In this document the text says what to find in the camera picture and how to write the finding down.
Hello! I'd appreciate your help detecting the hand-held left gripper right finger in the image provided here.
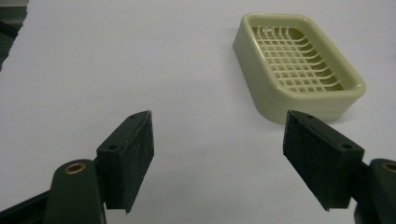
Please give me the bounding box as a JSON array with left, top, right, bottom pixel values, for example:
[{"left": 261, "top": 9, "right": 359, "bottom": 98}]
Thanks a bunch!
[{"left": 282, "top": 109, "right": 366, "bottom": 212}]

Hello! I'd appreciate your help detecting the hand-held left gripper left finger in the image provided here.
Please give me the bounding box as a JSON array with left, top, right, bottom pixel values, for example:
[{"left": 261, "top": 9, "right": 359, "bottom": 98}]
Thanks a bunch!
[{"left": 94, "top": 109, "right": 155, "bottom": 215}]

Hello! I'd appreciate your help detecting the pale green soap dish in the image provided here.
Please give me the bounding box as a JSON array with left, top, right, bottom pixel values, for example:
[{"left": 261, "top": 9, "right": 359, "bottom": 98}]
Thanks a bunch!
[{"left": 233, "top": 12, "right": 367, "bottom": 125}]

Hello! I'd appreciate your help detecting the dark cloth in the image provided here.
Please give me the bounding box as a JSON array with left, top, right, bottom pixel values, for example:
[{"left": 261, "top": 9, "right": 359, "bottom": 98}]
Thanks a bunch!
[{"left": 0, "top": 6, "right": 28, "bottom": 73}]

